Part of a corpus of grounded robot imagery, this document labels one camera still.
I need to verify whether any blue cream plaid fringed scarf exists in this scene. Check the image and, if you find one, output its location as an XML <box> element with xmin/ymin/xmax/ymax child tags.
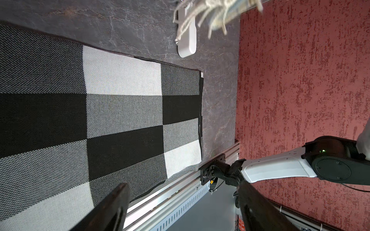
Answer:
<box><xmin>172</xmin><ymin>0</ymin><xmax>264</xmax><ymax>42</ymax></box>

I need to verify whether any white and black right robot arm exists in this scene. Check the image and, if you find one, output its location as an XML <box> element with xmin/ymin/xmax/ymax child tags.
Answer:
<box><xmin>215</xmin><ymin>123</ymin><xmax>370</xmax><ymax>186</ymax></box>

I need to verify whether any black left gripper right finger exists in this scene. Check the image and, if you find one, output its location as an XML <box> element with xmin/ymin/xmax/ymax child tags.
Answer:
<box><xmin>237</xmin><ymin>181</ymin><xmax>298</xmax><ymax>231</ymax></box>

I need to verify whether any white and steel clothes rack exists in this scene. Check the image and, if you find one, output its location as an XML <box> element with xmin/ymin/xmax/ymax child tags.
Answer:
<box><xmin>174</xmin><ymin>1</ymin><xmax>197</xmax><ymax>58</ymax></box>

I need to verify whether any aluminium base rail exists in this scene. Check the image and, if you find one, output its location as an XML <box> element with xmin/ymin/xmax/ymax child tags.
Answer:
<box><xmin>122</xmin><ymin>140</ymin><xmax>241</xmax><ymax>231</ymax></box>

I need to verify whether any black grey white checked scarf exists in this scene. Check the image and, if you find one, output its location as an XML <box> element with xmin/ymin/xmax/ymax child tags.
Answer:
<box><xmin>1</xmin><ymin>24</ymin><xmax>203</xmax><ymax>231</ymax></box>

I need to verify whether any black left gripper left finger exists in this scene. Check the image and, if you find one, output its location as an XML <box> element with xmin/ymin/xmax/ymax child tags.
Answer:
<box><xmin>72</xmin><ymin>183</ymin><xmax>130</xmax><ymax>231</ymax></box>

